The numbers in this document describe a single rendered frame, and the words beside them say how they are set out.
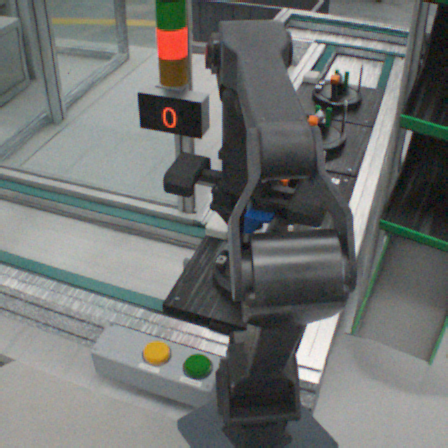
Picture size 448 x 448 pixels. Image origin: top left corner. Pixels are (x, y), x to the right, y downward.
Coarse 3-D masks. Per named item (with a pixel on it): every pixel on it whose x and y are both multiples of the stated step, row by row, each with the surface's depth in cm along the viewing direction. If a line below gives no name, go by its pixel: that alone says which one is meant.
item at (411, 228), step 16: (416, 144) 83; (432, 144) 82; (416, 160) 82; (432, 160) 81; (400, 176) 79; (416, 176) 80; (432, 176) 80; (400, 192) 80; (416, 192) 79; (432, 192) 79; (400, 208) 78; (416, 208) 78; (432, 208) 77; (384, 224) 76; (400, 224) 77; (416, 224) 77; (432, 224) 76; (416, 240) 75; (432, 240) 73
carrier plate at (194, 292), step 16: (208, 240) 110; (224, 240) 110; (192, 256) 106; (208, 256) 106; (192, 272) 103; (208, 272) 103; (176, 288) 100; (192, 288) 100; (208, 288) 100; (176, 304) 97; (192, 304) 97; (208, 304) 97; (224, 304) 97; (240, 304) 97; (208, 320) 95; (224, 320) 94; (240, 320) 94
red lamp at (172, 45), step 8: (160, 32) 90; (168, 32) 90; (176, 32) 90; (184, 32) 91; (160, 40) 91; (168, 40) 90; (176, 40) 91; (184, 40) 92; (160, 48) 92; (168, 48) 91; (176, 48) 91; (184, 48) 92; (160, 56) 93; (168, 56) 92; (176, 56) 92; (184, 56) 93
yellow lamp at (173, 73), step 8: (160, 64) 94; (168, 64) 93; (176, 64) 93; (184, 64) 94; (160, 72) 95; (168, 72) 94; (176, 72) 94; (184, 72) 95; (160, 80) 96; (168, 80) 95; (176, 80) 95; (184, 80) 96
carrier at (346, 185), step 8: (336, 176) 126; (344, 176) 126; (288, 184) 117; (296, 184) 117; (344, 184) 124; (352, 184) 124; (344, 192) 122; (248, 200) 119; (248, 208) 117; (280, 208) 115; (280, 216) 115; (328, 216) 115; (272, 224) 113; (280, 224) 113; (288, 224) 113; (296, 224) 113; (328, 224) 113
